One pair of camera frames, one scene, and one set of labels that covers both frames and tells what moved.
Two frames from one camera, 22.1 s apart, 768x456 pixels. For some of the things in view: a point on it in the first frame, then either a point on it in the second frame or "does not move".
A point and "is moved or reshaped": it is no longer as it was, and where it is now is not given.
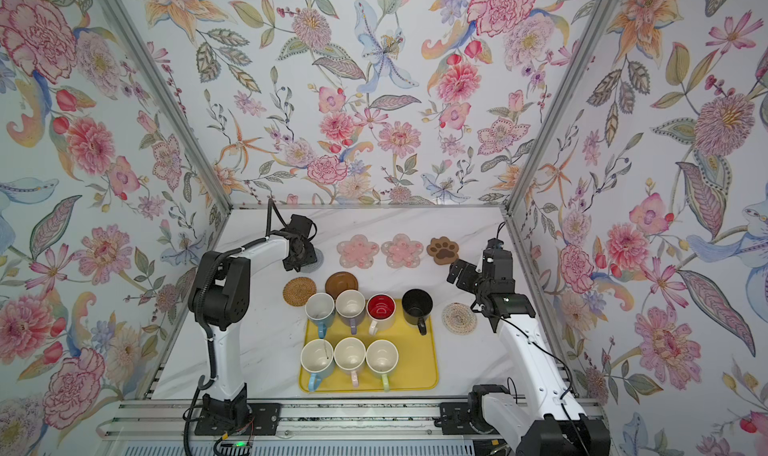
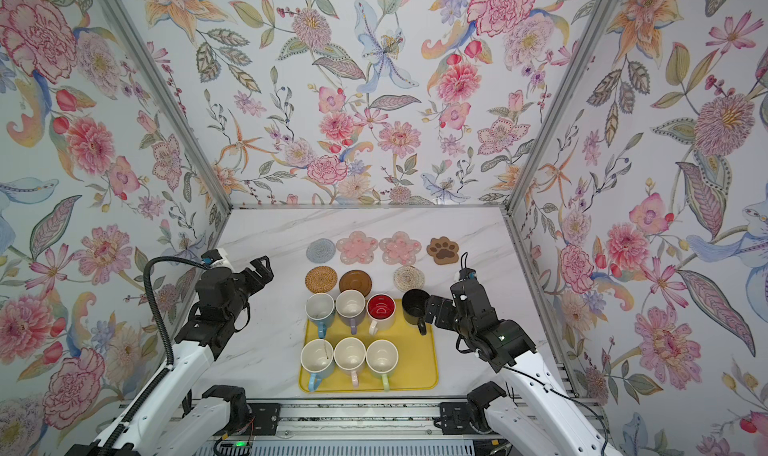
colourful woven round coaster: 459,319 is moved or reshaped
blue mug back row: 320,309 does not move
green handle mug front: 382,358 does not move
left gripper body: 306,257 -> 250,278
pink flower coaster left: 358,252 does not move
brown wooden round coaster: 340,282 -> 356,280
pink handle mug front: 350,354 does not move
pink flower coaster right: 402,251 does not move
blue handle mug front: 316,356 does not move
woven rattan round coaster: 297,290 -> 321,280
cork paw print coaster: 443,250 does not move
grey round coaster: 316,265 -> 320,250
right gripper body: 470,277 -> 443,311
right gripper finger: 466,275 -> 443,310
